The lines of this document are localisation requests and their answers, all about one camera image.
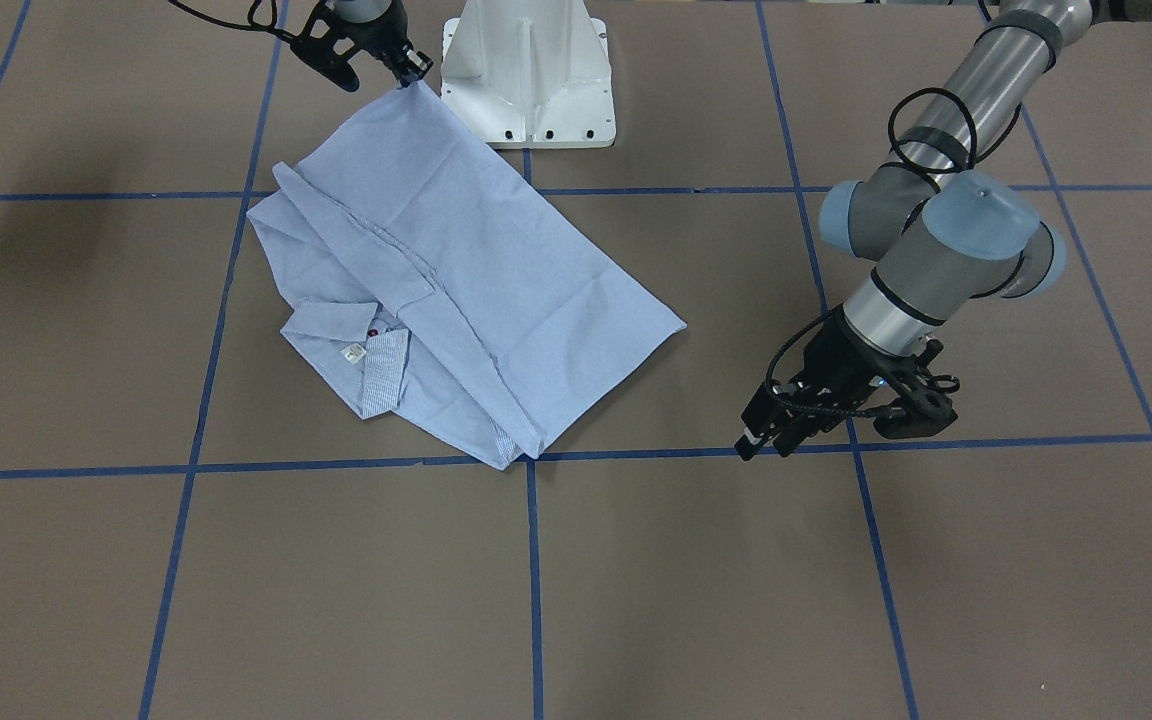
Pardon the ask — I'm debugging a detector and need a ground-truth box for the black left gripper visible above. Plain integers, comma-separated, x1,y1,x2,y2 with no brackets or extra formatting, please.
733,306,937,461

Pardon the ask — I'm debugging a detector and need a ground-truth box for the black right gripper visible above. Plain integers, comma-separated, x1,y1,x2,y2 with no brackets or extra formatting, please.
332,1,434,88

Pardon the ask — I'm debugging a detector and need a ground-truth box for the light blue striped shirt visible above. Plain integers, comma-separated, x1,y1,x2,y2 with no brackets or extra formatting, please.
247,83,685,469

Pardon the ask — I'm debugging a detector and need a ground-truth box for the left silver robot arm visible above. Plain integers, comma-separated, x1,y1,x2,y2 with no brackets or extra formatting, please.
735,1,1152,461

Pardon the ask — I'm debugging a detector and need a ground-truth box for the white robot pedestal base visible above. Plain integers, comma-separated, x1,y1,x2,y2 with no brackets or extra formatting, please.
439,1,617,149

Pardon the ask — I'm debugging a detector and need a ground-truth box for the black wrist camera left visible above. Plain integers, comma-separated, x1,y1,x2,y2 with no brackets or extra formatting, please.
873,370,961,439

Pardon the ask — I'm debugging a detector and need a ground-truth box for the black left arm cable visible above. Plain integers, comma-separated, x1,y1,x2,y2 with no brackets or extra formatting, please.
886,85,1022,196

